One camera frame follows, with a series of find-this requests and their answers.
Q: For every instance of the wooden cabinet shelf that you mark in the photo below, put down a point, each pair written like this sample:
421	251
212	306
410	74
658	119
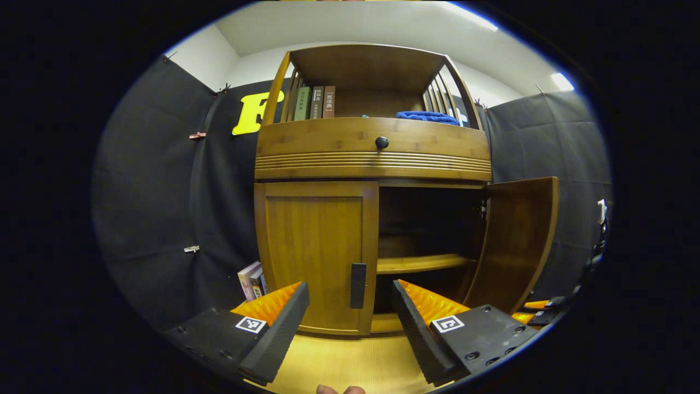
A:
421	264

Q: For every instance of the pale cover book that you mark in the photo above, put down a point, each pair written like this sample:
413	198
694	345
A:
247	279

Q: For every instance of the wooden double-door shoe cabinet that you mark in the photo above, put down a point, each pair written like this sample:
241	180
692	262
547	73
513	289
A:
372	164

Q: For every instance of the black drawer knob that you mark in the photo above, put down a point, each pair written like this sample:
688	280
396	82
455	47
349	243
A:
381	143

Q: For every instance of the brown book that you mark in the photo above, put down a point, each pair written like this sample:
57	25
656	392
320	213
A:
328	102

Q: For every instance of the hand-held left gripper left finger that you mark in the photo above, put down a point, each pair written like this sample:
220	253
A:
276	339

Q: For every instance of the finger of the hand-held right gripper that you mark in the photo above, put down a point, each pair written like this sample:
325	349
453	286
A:
538	318
549	303

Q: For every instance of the blue towel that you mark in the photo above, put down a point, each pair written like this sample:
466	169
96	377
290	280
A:
427	117

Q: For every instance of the dark cover book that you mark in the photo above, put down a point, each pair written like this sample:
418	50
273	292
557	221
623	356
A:
258	284

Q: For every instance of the black backdrop cloth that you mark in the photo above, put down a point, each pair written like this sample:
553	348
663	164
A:
147	191

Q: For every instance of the green book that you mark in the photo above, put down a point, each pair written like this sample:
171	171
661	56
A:
302	104

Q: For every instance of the wooden shoe cabinet door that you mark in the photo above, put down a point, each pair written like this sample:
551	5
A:
311	257
514	246

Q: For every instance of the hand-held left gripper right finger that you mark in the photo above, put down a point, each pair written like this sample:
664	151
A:
415	334

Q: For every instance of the grey book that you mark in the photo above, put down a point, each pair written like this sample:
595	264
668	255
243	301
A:
316	103

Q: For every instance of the pink clip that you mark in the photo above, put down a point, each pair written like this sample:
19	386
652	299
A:
197	135

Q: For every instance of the wooden drawer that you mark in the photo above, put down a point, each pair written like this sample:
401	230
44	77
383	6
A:
317	139

